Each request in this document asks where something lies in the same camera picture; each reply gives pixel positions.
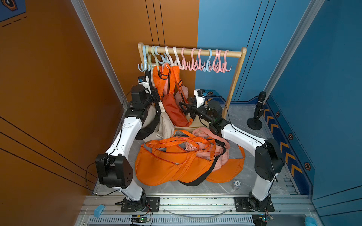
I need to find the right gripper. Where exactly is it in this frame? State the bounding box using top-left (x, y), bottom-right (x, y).
top-left (180, 96), bottom-right (216, 125)

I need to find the red-orange sling bag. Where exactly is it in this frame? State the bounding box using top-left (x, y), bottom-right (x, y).
top-left (153, 63), bottom-right (193, 127)

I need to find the pink crescent sling bag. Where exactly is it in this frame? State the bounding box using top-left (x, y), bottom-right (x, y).
top-left (192, 127), bottom-right (228, 144)

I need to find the large orange crescent bag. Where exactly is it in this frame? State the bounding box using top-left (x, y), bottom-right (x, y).
top-left (169, 129), bottom-right (224, 184)

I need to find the black crescent sling bag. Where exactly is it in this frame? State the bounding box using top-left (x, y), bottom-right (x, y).
top-left (135, 71), bottom-right (161, 140)

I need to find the black and orange sling bag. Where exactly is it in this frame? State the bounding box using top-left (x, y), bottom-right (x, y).
top-left (175, 132), bottom-right (227, 187)

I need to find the orange crescent sling bag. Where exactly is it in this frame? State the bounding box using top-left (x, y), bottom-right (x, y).
top-left (206, 146), bottom-right (246, 183)

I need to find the pink rectangular waist bag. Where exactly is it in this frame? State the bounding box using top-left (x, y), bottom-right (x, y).
top-left (185, 140), bottom-right (230, 171)

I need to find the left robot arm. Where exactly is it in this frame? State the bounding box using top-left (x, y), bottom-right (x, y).
top-left (95, 82), bottom-right (161, 212)

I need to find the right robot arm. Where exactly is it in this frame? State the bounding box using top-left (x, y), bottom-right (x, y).
top-left (180, 100), bottom-right (285, 211)

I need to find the wooden garment rack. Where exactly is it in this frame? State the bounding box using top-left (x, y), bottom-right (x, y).
top-left (138, 42), bottom-right (247, 119)

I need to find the black microphone on stand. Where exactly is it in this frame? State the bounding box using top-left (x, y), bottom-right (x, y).
top-left (247, 91), bottom-right (266, 131)

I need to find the green circuit board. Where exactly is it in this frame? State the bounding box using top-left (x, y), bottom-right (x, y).
top-left (130, 215), bottom-right (151, 226)

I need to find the blue sponge block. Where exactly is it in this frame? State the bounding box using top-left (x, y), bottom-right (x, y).
top-left (93, 204), bottom-right (105, 218)

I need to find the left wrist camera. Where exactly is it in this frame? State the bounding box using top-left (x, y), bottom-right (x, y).
top-left (138, 76), bottom-right (151, 93)

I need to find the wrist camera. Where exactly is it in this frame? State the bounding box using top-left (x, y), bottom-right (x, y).
top-left (194, 89), bottom-right (206, 108)
top-left (138, 76), bottom-right (151, 93)

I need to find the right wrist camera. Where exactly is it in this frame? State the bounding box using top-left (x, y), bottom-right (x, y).
top-left (194, 89), bottom-right (206, 108)

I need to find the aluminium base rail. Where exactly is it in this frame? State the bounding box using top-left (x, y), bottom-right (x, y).
top-left (75, 195), bottom-right (323, 226)

